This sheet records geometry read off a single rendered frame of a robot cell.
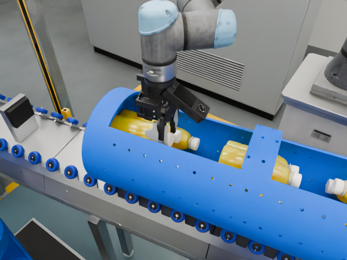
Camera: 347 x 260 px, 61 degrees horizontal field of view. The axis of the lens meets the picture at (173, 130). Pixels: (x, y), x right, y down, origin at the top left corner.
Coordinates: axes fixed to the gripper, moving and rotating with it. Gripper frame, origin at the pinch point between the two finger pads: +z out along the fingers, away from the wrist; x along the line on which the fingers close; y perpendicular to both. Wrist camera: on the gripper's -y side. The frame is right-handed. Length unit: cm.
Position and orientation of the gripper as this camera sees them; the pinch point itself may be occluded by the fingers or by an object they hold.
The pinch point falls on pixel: (169, 140)
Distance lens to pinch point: 79.9
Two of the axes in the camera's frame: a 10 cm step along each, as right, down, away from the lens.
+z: 0.1, 7.2, 6.9
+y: -9.2, -2.7, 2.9
